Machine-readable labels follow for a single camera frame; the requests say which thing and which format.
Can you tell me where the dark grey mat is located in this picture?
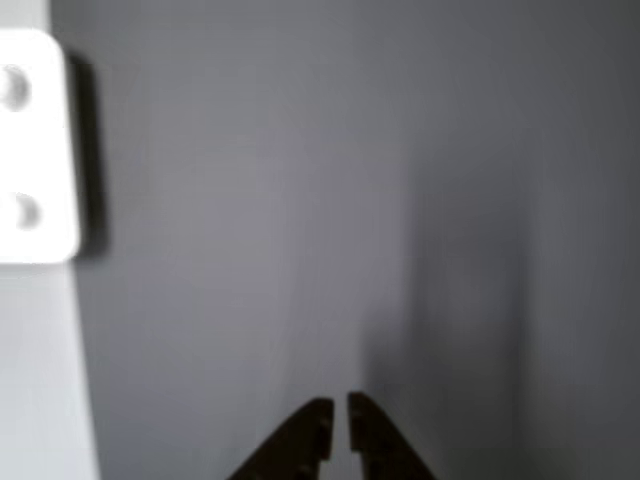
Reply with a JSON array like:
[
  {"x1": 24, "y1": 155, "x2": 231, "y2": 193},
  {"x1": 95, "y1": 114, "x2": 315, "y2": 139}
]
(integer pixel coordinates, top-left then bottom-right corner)
[{"x1": 49, "y1": 0, "x2": 640, "y2": 480}]

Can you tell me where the white device with round dimples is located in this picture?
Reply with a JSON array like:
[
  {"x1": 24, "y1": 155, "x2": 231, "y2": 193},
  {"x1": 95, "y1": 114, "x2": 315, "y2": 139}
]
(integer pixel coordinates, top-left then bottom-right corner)
[{"x1": 0, "y1": 28, "x2": 82, "y2": 265}]

